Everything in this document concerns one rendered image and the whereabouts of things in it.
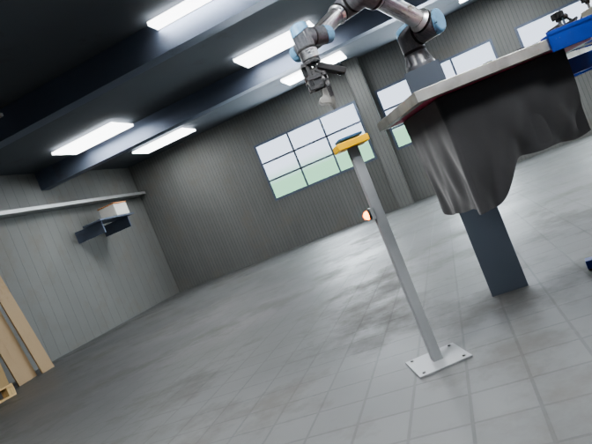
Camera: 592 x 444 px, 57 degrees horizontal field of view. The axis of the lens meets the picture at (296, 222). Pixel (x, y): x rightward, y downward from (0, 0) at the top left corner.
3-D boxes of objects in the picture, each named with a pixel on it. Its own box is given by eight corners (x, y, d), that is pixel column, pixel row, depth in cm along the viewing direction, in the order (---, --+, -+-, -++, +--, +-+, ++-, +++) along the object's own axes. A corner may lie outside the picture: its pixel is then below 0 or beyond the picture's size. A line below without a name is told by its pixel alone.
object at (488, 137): (487, 211, 186) (441, 96, 185) (483, 211, 189) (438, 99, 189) (608, 161, 188) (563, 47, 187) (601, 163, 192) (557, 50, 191)
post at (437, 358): (420, 379, 208) (326, 145, 206) (405, 364, 230) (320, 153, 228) (473, 356, 209) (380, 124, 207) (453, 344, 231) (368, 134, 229)
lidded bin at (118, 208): (115, 219, 1093) (110, 207, 1093) (130, 212, 1082) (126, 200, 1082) (101, 222, 1049) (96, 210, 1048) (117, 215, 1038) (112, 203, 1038)
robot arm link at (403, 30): (412, 55, 285) (403, 30, 285) (432, 42, 274) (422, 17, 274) (398, 57, 278) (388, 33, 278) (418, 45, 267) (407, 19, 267)
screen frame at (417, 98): (418, 102, 177) (413, 92, 177) (380, 132, 236) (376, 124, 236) (632, 17, 182) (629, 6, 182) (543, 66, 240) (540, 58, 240)
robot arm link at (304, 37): (311, 18, 216) (295, 20, 211) (321, 44, 216) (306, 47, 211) (299, 28, 222) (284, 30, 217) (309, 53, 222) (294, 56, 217)
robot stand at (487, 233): (489, 288, 291) (405, 78, 288) (523, 277, 286) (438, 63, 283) (492, 297, 274) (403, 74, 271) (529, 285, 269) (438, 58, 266)
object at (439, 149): (482, 216, 186) (435, 98, 185) (440, 217, 230) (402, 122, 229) (491, 212, 186) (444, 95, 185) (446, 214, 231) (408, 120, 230)
